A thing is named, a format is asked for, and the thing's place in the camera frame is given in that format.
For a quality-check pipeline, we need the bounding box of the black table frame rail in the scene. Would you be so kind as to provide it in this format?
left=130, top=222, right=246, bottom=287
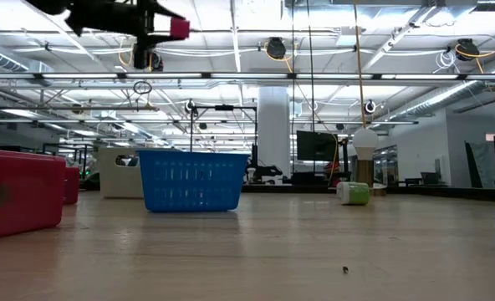
left=241, top=182, right=495, bottom=204

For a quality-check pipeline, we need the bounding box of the black background rig frame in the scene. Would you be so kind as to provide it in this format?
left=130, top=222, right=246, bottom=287
left=189, top=105, right=259, bottom=154

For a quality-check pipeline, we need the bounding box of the wooden bulb stand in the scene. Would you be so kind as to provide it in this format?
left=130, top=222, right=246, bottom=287
left=355, top=158, right=388, bottom=197

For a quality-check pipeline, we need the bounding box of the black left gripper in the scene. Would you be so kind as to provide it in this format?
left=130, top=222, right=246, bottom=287
left=63, top=0, right=187, bottom=70

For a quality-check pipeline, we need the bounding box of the white light bulb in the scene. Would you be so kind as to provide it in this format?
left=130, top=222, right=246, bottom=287
left=351, top=127, right=380, bottom=162

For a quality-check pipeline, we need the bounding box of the large red plastic box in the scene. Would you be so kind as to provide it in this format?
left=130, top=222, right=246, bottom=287
left=0, top=147, right=68, bottom=242

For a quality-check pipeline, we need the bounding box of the small red box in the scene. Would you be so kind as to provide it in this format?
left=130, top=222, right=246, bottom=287
left=63, top=166, right=81, bottom=206

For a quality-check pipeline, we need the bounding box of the blue slotted plastic basket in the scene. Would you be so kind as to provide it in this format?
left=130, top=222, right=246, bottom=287
left=136, top=149, right=251, bottom=213

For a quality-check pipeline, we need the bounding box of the pink cube wall charger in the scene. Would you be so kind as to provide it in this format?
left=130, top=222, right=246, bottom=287
left=169, top=17, right=191, bottom=41

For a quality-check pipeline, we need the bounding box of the silver ventilation duct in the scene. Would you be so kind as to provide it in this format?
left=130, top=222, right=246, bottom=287
left=391, top=79, right=492, bottom=120

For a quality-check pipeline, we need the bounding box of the white plastic bin with handles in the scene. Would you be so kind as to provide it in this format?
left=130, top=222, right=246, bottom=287
left=98, top=146, right=146, bottom=200

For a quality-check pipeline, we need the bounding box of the white round column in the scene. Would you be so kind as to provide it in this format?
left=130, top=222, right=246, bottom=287
left=257, top=85, right=292, bottom=177

